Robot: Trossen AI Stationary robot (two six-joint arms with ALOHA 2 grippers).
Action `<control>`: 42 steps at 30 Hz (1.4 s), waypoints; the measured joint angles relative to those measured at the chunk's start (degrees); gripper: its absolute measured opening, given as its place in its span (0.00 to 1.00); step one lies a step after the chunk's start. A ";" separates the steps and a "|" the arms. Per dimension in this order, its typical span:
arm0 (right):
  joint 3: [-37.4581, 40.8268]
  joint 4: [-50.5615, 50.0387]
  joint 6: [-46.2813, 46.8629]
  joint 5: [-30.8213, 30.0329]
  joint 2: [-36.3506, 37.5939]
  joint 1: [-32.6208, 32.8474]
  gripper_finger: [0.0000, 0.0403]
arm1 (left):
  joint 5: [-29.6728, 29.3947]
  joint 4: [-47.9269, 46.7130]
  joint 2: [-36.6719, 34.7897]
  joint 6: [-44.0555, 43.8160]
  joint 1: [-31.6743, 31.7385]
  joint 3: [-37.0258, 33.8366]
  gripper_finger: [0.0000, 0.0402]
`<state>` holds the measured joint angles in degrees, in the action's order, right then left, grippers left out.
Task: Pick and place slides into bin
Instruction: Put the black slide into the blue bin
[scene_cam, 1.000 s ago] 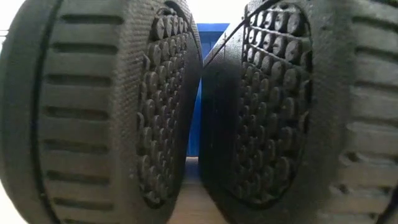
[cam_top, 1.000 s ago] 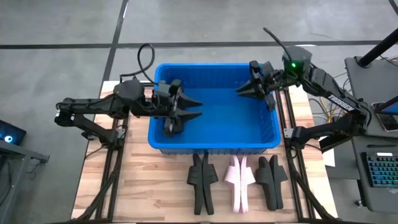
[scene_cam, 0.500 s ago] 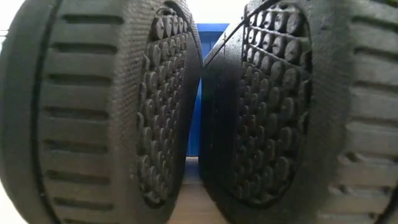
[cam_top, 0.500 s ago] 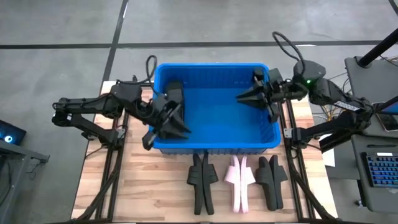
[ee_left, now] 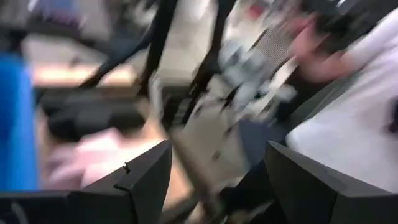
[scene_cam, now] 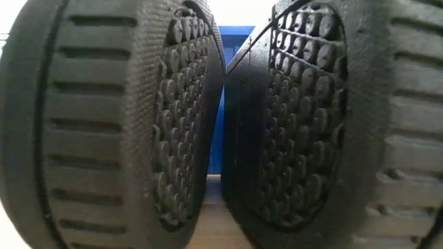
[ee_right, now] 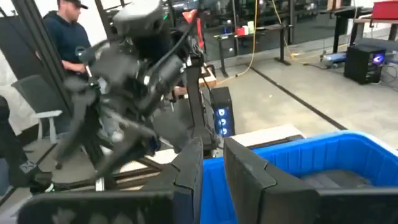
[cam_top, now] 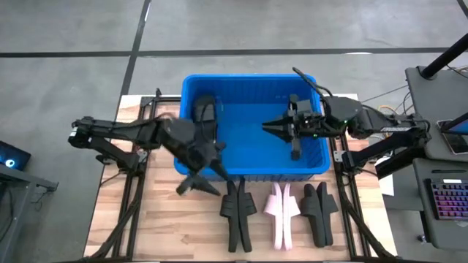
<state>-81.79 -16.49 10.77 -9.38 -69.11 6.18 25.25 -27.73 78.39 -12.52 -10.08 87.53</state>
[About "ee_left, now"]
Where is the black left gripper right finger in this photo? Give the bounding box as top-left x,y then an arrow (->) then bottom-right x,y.
264,140 -> 398,224

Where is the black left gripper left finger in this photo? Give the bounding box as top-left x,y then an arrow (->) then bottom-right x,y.
0,139 -> 173,224

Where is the black slide sandal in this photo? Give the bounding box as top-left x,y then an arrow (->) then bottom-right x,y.
40,90 -> 137,114
48,107 -> 147,141

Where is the person's forearm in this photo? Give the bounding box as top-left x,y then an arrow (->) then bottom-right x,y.
290,15 -> 361,85

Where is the blue plastic bin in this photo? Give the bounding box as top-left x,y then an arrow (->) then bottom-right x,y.
0,52 -> 40,191

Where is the person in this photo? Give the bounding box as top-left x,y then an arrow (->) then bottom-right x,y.
279,0 -> 398,194

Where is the black aluminium frame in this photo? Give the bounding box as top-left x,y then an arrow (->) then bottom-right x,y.
77,0 -> 237,128

